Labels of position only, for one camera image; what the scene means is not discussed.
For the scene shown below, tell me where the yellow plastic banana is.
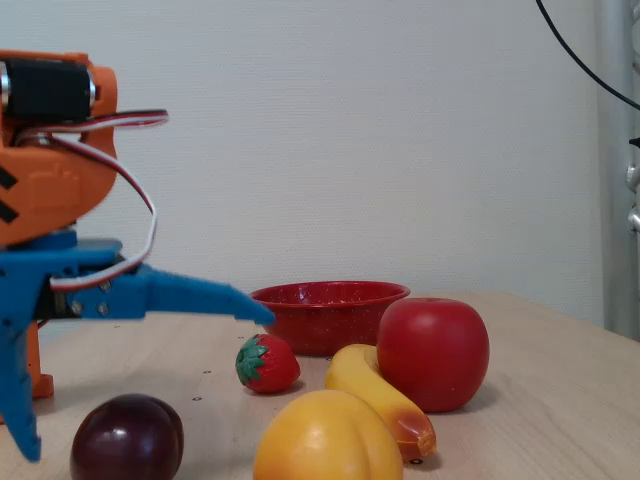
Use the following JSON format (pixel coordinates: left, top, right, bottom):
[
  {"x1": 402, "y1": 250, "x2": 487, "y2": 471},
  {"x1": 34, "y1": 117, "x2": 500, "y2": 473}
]
[{"x1": 323, "y1": 343, "x2": 438, "y2": 464}]

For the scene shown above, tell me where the grey metal pole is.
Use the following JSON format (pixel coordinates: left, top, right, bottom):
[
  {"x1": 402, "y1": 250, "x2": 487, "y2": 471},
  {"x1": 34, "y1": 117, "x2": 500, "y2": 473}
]
[{"x1": 596, "y1": 0, "x2": 640, "y2": 344}]

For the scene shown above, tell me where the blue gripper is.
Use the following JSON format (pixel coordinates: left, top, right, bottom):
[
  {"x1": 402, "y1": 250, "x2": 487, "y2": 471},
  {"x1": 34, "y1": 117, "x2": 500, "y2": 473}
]
[{"x1": 0, "y1": 229, "x2": 278, "y2": 463}]

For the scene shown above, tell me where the yellow orange peach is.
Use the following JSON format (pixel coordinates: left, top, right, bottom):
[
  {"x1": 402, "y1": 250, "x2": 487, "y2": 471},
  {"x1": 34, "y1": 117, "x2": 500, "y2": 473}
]
[{"x1": 252, "y1": 389, "x2": 405, "y2": 480}]

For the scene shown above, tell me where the dark purple plum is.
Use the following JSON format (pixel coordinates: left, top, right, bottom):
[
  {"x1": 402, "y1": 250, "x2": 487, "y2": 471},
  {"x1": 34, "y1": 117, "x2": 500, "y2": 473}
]
[{"x1": 69, "y1": 393, "x2": 185, "y2": 480}]

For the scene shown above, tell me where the red speckled bowl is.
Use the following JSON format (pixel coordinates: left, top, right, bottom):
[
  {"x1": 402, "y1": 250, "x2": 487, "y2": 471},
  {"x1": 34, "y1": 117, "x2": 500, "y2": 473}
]
[{"x1": 248, "y1": 280, "x2": 412, "y2": 358}]

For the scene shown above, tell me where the red plastic apple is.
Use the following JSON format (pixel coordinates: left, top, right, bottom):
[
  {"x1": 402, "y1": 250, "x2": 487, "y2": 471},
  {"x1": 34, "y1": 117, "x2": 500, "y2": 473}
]
[{"x1": 376, "y1": 297, "x2": 491, "y2": 414}]

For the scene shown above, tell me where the red plastic strawberry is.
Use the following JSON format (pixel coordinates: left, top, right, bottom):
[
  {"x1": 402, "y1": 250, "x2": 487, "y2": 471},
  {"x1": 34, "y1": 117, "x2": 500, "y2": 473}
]
[{"x1": 234, "y1": 333, "x2": 302, "y2": 395}]

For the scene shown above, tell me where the thin black cable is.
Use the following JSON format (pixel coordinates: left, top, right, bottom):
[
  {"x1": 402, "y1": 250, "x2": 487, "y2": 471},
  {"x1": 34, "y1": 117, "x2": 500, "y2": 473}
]
[{"x1": 535, "y1": 0, "x2": 640, "y2": 112}]

